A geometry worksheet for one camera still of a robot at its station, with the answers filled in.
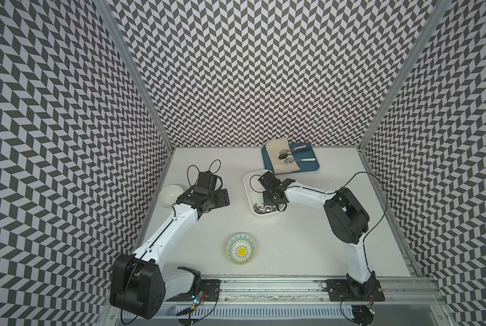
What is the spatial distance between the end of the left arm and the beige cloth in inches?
15.7

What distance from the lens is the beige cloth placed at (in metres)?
1.09

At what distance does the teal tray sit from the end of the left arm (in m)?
0.38

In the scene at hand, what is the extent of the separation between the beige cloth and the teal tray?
0.05ft

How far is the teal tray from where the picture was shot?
110cm

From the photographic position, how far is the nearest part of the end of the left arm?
1.89 feet

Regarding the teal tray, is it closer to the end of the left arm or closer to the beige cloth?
the beige cloth
